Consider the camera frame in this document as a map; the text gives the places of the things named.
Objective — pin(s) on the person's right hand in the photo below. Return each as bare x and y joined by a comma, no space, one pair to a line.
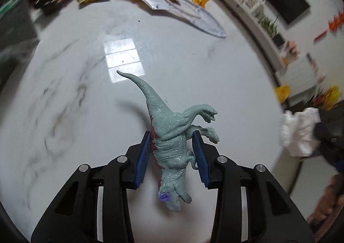
332,202

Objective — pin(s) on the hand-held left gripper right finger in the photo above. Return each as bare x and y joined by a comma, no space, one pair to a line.
201,162

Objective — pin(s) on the white quilted chair cushion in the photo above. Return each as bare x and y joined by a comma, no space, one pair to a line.
301,130

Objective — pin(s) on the yellow red toy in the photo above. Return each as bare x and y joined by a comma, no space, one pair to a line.
326,97

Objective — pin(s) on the small green plant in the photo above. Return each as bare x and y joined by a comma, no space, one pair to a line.
268,26

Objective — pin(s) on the grey bin with clear bag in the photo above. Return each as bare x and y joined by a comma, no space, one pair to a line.
16,19

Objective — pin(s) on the grey toy dinosaur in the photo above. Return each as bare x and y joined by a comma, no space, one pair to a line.
166,130

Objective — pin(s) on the red wall decoration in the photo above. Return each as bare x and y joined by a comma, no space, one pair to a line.
333,23

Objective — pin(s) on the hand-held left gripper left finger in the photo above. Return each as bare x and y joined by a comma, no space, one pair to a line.
142,162

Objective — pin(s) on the white slotted rack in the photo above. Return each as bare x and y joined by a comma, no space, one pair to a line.
254,0

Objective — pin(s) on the yellow plastic toy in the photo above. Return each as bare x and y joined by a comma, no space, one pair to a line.
283,93

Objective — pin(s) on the white television cabinet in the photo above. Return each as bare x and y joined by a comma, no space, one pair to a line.
298,76

